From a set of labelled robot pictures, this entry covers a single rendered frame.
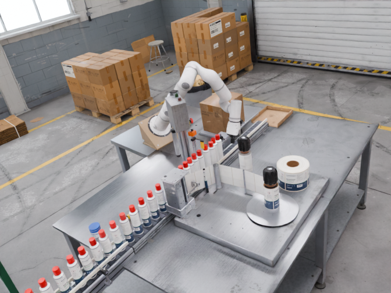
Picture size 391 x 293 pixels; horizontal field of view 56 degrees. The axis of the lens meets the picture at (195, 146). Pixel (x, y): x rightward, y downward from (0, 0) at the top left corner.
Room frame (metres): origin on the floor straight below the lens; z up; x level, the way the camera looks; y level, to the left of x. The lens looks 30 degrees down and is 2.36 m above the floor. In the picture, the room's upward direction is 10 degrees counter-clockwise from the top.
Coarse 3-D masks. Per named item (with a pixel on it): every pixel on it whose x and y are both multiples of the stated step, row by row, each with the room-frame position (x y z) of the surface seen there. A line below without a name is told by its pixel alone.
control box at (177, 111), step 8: (168, 104) 2.17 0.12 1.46; (176, 104) 2.11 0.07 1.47; (184, 104) 2.12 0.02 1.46; (168, 112) 2.24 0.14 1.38; (176, 112) 2.10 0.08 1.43; (184, 112) 2.12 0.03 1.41; (176, 120) 2.10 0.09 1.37; (184, 120) 2.11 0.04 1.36; (176, 128) 2.10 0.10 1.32; (184, 128) 2.11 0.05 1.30
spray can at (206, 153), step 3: (204, 144) 2.24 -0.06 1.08; (204, 147) 2.22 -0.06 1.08; (207, 147) 2.23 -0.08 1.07; (204, 150) 2.22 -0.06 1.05; (207, 150) 2.22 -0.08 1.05; (204, 153) 2.21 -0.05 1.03; (207, 153) 2.21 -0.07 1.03; (204, 156) 2.21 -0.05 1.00; (207, 156) 2.21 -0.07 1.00; (210, 156) 2.23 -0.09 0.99; (204, 159) 2.22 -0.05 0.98; (207, 159) 2.21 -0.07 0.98; (210, 159) 2.22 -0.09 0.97; (207, 162) 2.21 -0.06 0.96; (210, 162) 2.22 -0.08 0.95; (207, 165) 2.21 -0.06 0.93; (210, 165) 2.21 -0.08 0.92
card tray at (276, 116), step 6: (264, 108) 3.11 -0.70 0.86; (270, 108) 3.13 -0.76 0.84; (276, 108) 3.08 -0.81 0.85; (282, 108) 3.04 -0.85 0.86; (258, 114) 3.02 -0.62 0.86; (264, 114) 3.05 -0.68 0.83; (270, 114) 3.03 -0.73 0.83; (276, 114) 3.00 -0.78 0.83; (282, 114) 2.98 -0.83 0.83; (288, 114) 2.91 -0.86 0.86; (252, 120) 2.94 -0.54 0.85; (270, 120) 2.90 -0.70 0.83; (276, 120) 2.88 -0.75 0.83; (282, 120) 2.82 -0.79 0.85; (276, 126) 2.78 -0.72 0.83
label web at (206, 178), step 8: (208, 168) 1.99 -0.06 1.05; (224, 168) 1.97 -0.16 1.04; (232, 168) 1.93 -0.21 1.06; (184, 176) 1.93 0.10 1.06; (192, 176) 1.95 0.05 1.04; (200, 176) 1.96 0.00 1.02; (208, 176) 1.98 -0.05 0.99; (224, 176) 1.98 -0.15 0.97; (232, 176) 1.94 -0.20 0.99; (240, 176) 1.90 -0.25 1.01; (200, 184) 1.96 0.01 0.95; (208, 184) 1.98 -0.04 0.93; (232, 184) 1.94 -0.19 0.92; (240, 184) 1.90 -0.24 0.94
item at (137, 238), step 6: (258, 120) 2.85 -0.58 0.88; (252, 126) 2.77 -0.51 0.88; (246, 132) 2.68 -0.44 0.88; (234, 144) 2.52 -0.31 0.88; (228, 150) 2.45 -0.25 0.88; (228, 156) 2.36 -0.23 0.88; (222, 162) 2.29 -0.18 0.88; (150, 216) 1.82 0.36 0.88; (162, 216) 1.80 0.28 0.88; (156, 222) 1.75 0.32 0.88; (144, 228) 1.71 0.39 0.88; (150, 228) 1.70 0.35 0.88; (144, 234) 1.66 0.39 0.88; (138, 240) 1.62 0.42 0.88; (132, 246) 1.59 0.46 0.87
